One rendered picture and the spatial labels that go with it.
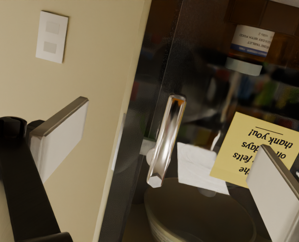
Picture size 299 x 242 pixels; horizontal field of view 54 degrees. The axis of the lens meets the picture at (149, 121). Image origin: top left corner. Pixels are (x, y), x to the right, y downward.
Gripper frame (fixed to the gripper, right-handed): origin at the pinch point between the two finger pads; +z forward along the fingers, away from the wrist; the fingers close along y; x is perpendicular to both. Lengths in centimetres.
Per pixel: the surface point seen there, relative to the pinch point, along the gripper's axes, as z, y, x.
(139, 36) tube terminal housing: 13.1, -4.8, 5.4
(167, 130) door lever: 6.7, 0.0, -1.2
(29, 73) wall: 56, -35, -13
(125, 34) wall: 56, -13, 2
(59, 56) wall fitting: 55, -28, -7
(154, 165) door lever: 6.7, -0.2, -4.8
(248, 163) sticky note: 11.7, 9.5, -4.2
